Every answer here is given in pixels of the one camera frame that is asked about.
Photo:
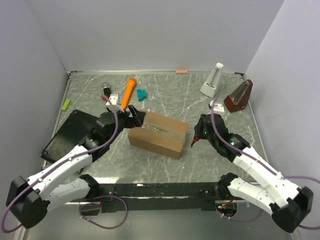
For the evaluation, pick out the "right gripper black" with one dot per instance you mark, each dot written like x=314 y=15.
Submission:
x=198 y=128

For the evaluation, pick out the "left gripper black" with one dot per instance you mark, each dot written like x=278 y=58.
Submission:
x=137 y=118

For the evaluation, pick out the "red black utility knife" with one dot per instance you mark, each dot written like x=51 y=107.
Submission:
x=194 y=140

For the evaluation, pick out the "brown cardboard express box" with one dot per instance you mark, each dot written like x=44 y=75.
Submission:
x=160 y=134

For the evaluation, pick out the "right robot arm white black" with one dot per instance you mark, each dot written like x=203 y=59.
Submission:
x=287 y=203

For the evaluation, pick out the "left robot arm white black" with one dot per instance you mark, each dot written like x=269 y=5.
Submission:
x=29 y=200

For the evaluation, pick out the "teal plastic block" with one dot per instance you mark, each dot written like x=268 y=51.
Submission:
x=141 y=94

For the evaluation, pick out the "black microphone silver head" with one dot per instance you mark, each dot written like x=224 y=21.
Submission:
x=106 y=88

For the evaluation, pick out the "brown wooden metronome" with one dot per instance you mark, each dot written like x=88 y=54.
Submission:
x=239 y=98

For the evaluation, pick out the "black speaker case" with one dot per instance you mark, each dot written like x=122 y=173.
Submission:
x=75 y=128

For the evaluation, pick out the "white metronome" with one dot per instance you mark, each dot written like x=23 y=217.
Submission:
x=213 y=82

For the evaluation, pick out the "green plastic block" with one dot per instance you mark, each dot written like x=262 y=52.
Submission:
x=65 y=104

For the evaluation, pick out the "orange tape piece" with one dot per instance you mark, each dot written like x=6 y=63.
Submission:
x=181 y=71

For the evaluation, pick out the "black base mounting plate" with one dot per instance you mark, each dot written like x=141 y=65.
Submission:
x=167 y=196

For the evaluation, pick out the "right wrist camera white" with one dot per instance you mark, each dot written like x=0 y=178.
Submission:
x=216 y=107

